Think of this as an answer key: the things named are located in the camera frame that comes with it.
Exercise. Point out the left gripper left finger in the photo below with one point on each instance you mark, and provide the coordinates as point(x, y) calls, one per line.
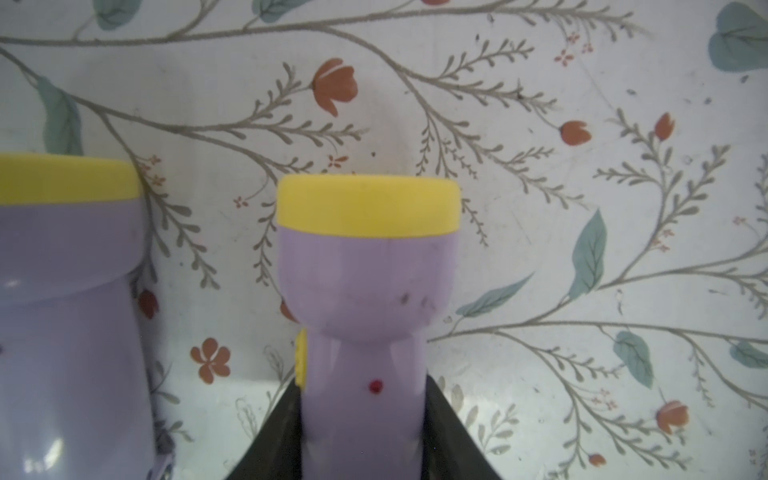
point(275, 453)

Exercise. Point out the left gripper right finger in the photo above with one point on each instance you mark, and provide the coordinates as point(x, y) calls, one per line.
point(449, 452)

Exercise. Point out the purple flashlight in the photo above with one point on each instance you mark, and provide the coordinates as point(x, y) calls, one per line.
point(365, 263)
point(75, 401)

